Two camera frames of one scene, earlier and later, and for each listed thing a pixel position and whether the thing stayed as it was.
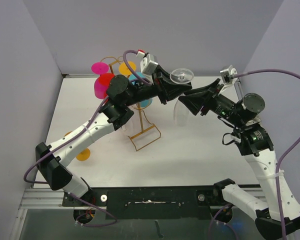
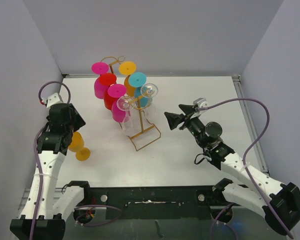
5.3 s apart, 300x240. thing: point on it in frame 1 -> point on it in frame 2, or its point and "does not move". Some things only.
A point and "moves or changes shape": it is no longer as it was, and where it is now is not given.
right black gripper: [194, 101] -> [174, 120]
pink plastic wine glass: [100, 68] does not move
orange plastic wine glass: [124, 70] does not move
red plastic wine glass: [104, 79] does not move
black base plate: [152, 203] does not move
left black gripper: [167, 89] -> [78, 122]
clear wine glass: [181, 112] moves or changes shape
